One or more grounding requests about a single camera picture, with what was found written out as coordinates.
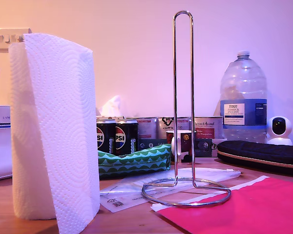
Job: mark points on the metallic paper towel stand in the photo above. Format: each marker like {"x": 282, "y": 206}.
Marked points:
{"x": 183, "y": 195}

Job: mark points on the white paper towel roll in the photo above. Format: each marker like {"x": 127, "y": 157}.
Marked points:
{"x": 51, "y": 126}

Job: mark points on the dark green box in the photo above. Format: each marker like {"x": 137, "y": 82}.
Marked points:
{"x": 149, "y": 143}

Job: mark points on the black Pepsi can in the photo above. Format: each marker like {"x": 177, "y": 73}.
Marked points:
{"x": 105, "y": 136}
{"x": 125, "y": 139}

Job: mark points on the white tissue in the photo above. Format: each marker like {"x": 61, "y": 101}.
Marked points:
{"x": 112, "y": 106}

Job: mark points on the white mug with dark print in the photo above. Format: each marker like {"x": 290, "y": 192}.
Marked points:
{"x": 184, "y": 146}

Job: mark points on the green wave-pattern pouch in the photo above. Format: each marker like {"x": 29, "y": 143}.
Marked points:
{"x": 134, "y": 163}

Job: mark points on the dark box with stickers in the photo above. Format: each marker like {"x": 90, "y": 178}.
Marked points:
{"x": 207, "y": 147}

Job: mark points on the clear plastic bag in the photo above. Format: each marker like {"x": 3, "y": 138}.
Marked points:
{"x": 122, "y": 195}

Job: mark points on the white paper sheet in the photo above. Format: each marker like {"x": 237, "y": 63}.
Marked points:
{"x": 210, "y": 173}

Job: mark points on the large clear water bottle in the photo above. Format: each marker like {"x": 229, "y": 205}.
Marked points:
{"x": 244, "y": 97}

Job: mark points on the dark zipped pencil case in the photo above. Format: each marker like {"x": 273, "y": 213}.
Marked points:
{"x": 258, "y": 153}

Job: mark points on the pink envelope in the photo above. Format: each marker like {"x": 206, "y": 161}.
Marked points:
{"x": 249, "y": 209}

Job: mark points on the white rectangular box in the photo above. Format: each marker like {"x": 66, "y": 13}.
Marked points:
{"x": 0, "y": 151}

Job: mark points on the small white round camera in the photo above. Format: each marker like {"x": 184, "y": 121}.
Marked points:
{"x": 279, "y": 130}

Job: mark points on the white wall switch plate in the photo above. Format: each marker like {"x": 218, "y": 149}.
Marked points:
{"x": 0, "y": 45}

